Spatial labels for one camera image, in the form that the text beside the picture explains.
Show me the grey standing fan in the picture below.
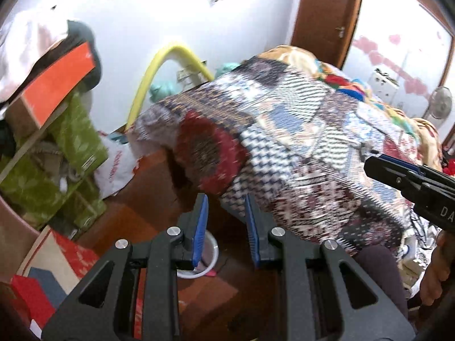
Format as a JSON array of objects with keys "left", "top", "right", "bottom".
[{"left": 425, "top": 86, "right": 454, "bottom": 129}]

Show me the brown wooden door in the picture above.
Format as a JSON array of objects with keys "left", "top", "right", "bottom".
[{"left": 289, "top": 0, "right": 367, "bottom": 70}]

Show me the red patterned cardboard box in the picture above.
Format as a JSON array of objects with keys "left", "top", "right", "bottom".
[{"left": 18, "top": 225, "right": 101, "bottom": 292}]

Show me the white cloth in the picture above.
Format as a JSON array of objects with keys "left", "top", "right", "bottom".
[{"left": 0, "top": 7, "right": 77, "bottom": 104}]

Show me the white round cup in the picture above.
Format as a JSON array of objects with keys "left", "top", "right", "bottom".
[{"left": 177, "top": 232, "right": 220, "bottom": 278}]

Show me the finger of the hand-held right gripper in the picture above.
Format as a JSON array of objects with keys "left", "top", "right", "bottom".
[{"left": 364, "top": 153, "right": 428, "bottom": 200}]

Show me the white plastic bag red print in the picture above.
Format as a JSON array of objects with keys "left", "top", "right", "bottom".
[{"left": 94, "top": 131, "right": 141, "bottom": 199}]

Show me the colourful orange quilt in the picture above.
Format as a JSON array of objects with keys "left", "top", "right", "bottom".
[{"left": 256, "top": 44, "right": 445, "bottom": 171}]

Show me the dark maroon cloth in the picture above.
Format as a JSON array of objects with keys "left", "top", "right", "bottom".
[{"left": 355, "top": 245, "right": 409, "bottom": 322}]

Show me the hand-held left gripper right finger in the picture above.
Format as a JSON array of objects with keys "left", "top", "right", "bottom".
[{"left": 245, "top": 194, "right": 416, "bottom": 341}]

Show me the patchwork printed blanket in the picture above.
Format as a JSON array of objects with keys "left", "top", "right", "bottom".
[{"left": 128, "top": 55, "right": 427, "bottom": 256}]

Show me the teal plastic item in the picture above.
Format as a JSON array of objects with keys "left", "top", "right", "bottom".
[
  {"left": 149, "top": 81, "right": 179, "bottom": 102},
  {"left": 217, "top": 62, "right": 243, "bottom": 77}
]

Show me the orange lidded cardboard box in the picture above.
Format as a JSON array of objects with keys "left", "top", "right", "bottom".
[{"left": 7, "top": 41, "right": 96, "bottom": 139}]

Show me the green leaf-print box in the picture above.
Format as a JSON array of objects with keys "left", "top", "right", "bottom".
[
  {"left": 0, "top": 151, "right": 107, "bottom": 237},
  {"left": 48, "top": 90, "right": 109, "bottom": 180}
]

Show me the white power strip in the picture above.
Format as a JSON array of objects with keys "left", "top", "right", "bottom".
[{"left": 370, "top": 69, "right": 399, "bottom": 97}]

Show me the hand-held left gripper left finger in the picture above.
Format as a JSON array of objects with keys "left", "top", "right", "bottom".
[{"left": 41, "top": 194, "right": 210, "bottom": 341}]

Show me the yellow hoop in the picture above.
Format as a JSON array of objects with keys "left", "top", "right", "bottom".
[{"left": 126, "top": 43, "right": 214, "bottom": 128}]

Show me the person's right hand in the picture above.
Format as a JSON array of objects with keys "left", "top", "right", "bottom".
[{"left": 419, "top": 232, "right": 450, "bottom": 306}]

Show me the black cloth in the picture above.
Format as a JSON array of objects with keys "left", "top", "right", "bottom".
[{"left": 66, "top": 19, "right": 104, "bottom": 91}]

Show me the glass panel with pink stickers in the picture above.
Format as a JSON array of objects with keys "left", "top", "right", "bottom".
[{"left": 343, "top": 0, "right": 455, "bottom": 139}]

